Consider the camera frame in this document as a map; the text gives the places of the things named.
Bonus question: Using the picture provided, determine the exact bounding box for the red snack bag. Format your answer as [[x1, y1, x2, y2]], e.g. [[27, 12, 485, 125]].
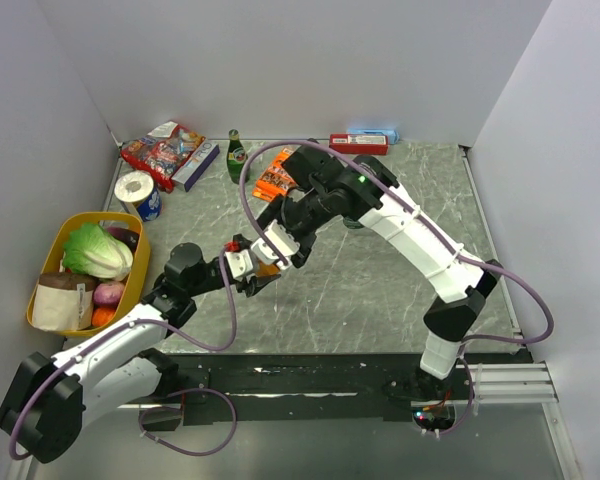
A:
[[121, 121, 206, 193]]

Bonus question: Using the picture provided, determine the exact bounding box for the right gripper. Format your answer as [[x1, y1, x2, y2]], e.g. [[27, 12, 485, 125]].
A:
[[253, 186, 334, 270]]

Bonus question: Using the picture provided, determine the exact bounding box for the dark purple eggplant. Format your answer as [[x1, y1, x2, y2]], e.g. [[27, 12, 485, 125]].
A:
[[105, 226, 139, 255]]

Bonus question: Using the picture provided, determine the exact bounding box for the orange fruit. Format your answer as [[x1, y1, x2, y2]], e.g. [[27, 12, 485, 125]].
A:
[[91, 306, 116, 328]]

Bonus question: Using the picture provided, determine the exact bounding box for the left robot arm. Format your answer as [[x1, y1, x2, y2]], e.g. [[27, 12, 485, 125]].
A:
[[0, 237, 291, 463]]

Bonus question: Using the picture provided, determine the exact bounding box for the orange snack box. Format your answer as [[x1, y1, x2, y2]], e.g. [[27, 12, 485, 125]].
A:
[[252, 147, 296, 202]]

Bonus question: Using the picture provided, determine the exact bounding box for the toilet paper roll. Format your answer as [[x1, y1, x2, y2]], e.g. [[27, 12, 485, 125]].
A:
[[114, 171, 162, 222]]

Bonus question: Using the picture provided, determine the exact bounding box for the red onion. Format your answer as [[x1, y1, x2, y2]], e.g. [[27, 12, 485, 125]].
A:
[[93, 281, 125, 308]]

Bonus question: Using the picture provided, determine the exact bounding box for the orange juice bottle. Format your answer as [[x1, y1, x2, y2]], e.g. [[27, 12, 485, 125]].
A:
[[255, 260, 280, 277]]

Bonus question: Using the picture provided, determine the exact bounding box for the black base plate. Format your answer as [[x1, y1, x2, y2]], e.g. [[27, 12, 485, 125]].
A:
[[117, 352, 476, 427]]

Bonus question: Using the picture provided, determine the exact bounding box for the clear plastic bottle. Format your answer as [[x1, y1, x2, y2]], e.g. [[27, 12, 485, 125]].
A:
[[343, 217, 364, 230]]

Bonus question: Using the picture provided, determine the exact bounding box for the white purple box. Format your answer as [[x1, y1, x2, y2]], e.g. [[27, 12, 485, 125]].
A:
[[172, 141, 220, 192]]

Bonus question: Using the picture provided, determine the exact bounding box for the yellow basket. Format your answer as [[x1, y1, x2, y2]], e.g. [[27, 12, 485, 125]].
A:
[[41, 211, 151, 337]]

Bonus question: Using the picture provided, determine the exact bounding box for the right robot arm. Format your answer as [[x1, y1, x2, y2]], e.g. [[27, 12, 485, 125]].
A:
[[244, 141, 499, 399]]

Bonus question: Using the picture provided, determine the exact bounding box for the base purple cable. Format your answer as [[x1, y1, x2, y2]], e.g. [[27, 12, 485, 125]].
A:
[[138, 384, 239, 456]]

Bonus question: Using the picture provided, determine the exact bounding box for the red flat box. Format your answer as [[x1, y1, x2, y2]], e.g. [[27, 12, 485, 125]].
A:
[[329, 133, 389, 155]]

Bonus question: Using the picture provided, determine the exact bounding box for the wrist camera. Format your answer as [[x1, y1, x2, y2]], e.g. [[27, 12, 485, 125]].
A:
[[224, 241, 257, 281], [250, 220, 300, 271]]

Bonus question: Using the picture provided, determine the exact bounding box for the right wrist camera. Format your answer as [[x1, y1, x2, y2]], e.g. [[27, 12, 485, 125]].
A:
[[250, 220, 300, 271]]

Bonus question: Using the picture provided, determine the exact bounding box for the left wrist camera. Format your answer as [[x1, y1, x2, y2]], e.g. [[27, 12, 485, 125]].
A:
[[224, 241, 257, 281]]

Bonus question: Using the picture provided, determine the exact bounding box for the brown paper bag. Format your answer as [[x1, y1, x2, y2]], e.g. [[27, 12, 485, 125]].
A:
[[31, 272, 98, 331]]

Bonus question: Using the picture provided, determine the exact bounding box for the blue flat box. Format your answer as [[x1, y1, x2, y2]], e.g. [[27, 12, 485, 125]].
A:
[[347, 128, 400, 145]]

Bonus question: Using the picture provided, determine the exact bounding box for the green glass bottle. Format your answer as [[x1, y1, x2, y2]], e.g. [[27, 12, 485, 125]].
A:
[[226, 129, 248, 184]]

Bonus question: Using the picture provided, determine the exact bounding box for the plastic cabbage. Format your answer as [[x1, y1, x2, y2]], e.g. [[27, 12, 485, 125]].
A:
[[62, 223, 133, 281]]

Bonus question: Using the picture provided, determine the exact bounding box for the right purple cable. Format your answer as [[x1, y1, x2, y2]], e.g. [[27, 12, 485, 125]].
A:
[[238, 139, 555, 434]]

